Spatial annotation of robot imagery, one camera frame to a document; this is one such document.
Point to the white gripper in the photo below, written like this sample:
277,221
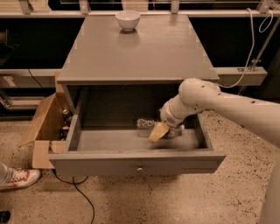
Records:
168,116

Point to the clear plastic water bottle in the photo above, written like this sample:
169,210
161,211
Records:
145,126

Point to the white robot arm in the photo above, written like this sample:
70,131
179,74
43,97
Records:
259,117

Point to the round metal drawer knob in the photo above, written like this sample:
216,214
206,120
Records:
139,169

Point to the grey open top drawer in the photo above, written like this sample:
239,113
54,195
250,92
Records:
103,139

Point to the grey cabinet counter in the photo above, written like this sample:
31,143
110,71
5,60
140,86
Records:
132,73

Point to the can in cardboard box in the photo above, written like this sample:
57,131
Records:
67,116

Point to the white ceramic bowl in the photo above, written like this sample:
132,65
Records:
128,19

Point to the brown cardboard box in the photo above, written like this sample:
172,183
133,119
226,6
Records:
44,129

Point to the white red sneaker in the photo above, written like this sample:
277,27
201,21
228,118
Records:
19,178

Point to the black shoe tip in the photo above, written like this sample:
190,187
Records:
5,216

